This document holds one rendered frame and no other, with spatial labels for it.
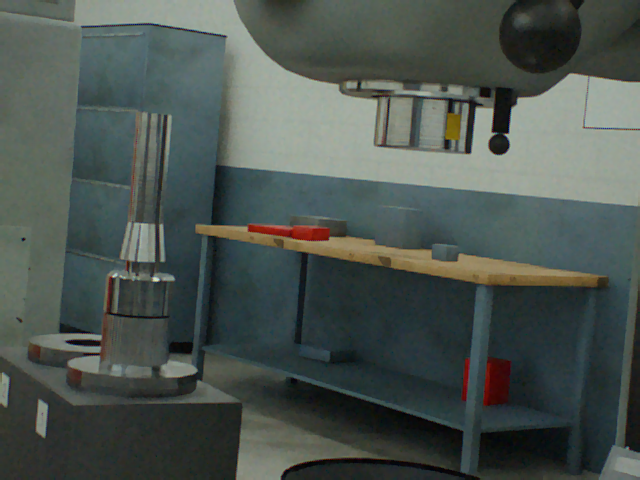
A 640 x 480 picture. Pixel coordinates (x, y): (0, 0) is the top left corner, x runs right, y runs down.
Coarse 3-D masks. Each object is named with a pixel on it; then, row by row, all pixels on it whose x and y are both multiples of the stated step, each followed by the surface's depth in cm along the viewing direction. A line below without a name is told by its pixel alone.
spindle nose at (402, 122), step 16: (384, 96) 61; (400, 96) 60; (384, 112) 61; (400, 112) 60; (416, 112) 60; (432, 112) 60; (448, 112) 60; (464, 112) 60; (384, 128) 61; (400, 128) 60; (416, 128) 60; (432, 128) 60; (464, 128) 60; (384, 144) 61; (400, 144) 60; (416, 144) 60; (432, 144) 60; (448, 144) 60; (464, 144) 61
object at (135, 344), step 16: (112, 288) 88; (112, 304) 88; (128, 304) 88; (144, 304) 88; (160, 304) 89; (112, 320) 88; (128, 320) 88; (144, 320) 88; (160, 320) 89; (112, 336) 88; (128, 336) 88; (144, 336) 88; (160, 336) 89; (112, 352) 88; (128, 352) 88; (144, 352) 88; (160, 352) 89; (112, 368) 88; (128, 368) 88; (144, 368) 88; (160, 368) 89
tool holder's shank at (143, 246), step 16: (144, 112) 88; (144, 128) 88; (160, 128) 89; (144, 144) 88; (160, 144) 89; (144, 160) 88; (160, 160) 89; (144, 176) 89; (160, 176) 89; (144, 192) 89; (160, 192) 89; (144, 208) 89; (160, 208) 89; (128, 224) 89; (144, 224) 89; (160, 224) 89; (128, 240) 89; (144, 240) 89; (160, 240) 89; (128, 256) 89; (144, 256) 88; (160, 256) 89; (128, 272) 89; (144, 272) 89
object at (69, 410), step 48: (48, 336) 101; (96, 336) 103; (0, 384) 98; (48, 384) 88; (96, 384) 86; (144, 384) 86; (192, 384) 89; (0, 432) 97; (48, 432) 86; (96, 432) 83; (144, 432) 85; (192, 432) 86; (240, 432) 88
